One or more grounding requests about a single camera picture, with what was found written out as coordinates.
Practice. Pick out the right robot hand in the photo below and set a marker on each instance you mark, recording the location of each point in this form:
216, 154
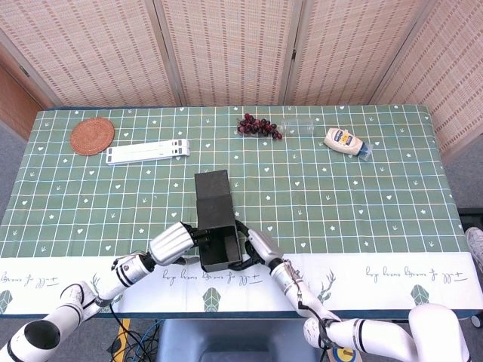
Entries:
264, 247

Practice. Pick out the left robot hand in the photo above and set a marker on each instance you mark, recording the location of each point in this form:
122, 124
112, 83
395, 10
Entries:
170, 245

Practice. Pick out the black cardboard box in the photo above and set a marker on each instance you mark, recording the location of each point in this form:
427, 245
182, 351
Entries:
215, 211

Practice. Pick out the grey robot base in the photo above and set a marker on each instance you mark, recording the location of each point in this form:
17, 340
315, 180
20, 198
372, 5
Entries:
234, 343

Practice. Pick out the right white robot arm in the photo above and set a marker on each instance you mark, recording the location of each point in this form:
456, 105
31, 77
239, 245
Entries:
430, 328

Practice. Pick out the white folding stand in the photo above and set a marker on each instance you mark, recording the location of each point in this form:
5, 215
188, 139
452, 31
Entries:
147, 151

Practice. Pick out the green grid tablecloth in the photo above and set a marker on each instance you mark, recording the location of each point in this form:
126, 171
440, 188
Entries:
358, 200

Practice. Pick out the bunch of red grapes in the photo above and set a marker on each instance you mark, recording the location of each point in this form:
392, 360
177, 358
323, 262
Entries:
256, 126

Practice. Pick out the clear plastic cup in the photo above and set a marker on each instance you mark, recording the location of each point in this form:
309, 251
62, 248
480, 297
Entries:
298, 127

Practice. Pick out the mayonnaise squeeze bottle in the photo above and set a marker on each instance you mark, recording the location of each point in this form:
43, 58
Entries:
341, 141

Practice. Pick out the wooden board with yellow disc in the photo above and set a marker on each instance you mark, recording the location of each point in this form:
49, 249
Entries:
341, 354

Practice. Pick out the round woven brown coaster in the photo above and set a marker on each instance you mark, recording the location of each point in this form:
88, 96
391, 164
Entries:
92, 136

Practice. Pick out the bamboo folding screen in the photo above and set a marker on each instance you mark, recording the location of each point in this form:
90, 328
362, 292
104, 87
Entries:
230, 49

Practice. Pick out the brown wooden door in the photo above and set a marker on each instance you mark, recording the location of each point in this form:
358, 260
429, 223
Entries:
15, 102

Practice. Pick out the grey sneaker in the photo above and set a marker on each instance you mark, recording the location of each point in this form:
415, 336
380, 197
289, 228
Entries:
475, 245

